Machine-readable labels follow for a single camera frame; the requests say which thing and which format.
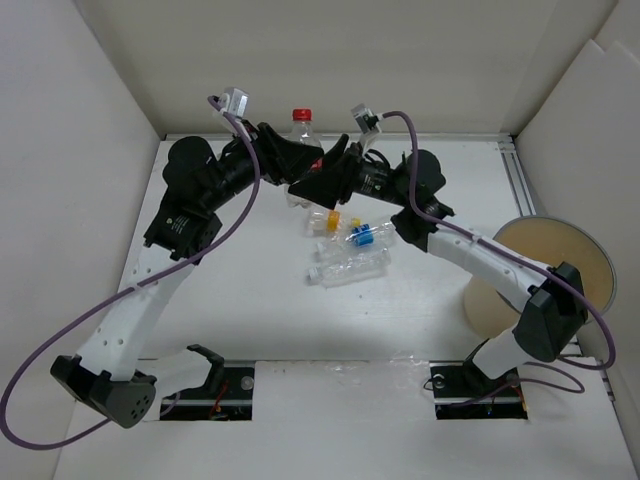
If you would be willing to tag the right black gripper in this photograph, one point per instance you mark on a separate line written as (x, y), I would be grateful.
(322, 185)

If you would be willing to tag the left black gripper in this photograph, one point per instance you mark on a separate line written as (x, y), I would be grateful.
(288, 162)

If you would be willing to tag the red cap labelled bottle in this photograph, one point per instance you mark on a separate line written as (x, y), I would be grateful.
(302, 132)

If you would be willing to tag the yellow cap small bottle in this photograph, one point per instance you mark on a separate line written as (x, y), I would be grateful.
(329, 222)

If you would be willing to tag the blue label crushed bottle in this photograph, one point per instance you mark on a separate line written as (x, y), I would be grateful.
(350, 240)

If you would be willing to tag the large clear bottle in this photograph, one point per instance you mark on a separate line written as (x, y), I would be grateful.
(350, 269)

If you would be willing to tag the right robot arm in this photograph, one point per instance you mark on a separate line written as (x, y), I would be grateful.
(549, 300)

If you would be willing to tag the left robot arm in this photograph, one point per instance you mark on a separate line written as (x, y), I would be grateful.
(108, 374)

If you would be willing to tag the beige round bin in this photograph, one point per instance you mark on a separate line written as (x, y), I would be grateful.
(551, 241)

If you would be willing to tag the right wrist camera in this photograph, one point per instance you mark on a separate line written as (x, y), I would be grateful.
(368, 123)

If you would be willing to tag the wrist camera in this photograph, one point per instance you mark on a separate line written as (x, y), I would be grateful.
(368, 123)
(234, 101)

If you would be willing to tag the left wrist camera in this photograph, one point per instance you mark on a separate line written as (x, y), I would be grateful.
(234, 101)

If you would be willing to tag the aluminium rail right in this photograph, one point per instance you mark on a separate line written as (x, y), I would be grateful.
(515, 174)

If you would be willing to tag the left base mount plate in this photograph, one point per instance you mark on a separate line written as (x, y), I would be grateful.
(230, 400)

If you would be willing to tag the base mount plate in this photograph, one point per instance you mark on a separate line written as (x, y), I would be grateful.
(458, 397)
(230, 400)

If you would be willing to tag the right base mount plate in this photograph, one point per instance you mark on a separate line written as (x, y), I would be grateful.
(458, 397)

